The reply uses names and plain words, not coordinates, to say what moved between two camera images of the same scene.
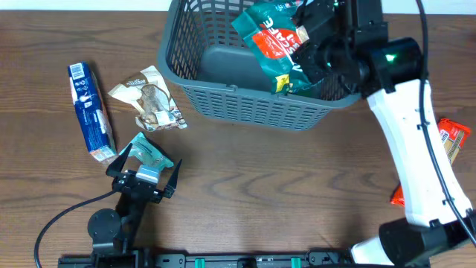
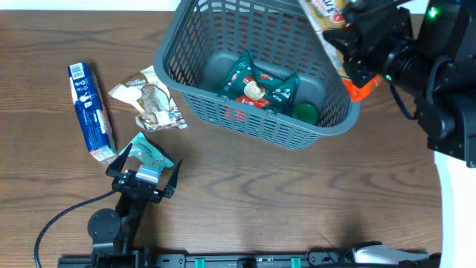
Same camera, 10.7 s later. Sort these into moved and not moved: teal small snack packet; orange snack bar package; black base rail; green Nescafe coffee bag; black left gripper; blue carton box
Moved: green Nescafe coffee bag; orange snack bar package
Not moved: teal small snack packet; blue carton box; black base rail; black left gripper
